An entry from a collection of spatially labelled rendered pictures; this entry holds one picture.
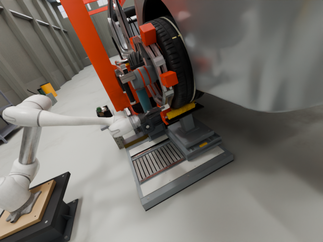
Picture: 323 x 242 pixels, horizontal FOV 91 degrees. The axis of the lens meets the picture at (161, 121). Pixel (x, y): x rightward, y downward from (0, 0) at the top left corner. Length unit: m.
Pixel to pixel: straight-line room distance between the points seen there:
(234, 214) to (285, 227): 0.25
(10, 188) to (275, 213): 1.69
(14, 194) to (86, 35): 1.30
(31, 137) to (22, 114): 0.30
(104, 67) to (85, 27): 0.34
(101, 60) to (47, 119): 0.77
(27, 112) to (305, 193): 1.72
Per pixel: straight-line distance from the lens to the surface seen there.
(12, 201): 1.54
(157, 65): 1.00
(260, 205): 1.30
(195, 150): 1.41
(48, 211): 1.49
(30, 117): 1.14
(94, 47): 1.64
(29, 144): 1.46
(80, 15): 1.66
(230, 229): 1.22
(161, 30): 1.07
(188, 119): 1.47
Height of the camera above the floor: 1.12
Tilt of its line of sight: 29 degrees down
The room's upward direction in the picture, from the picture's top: 20 degrees counter-clockwise
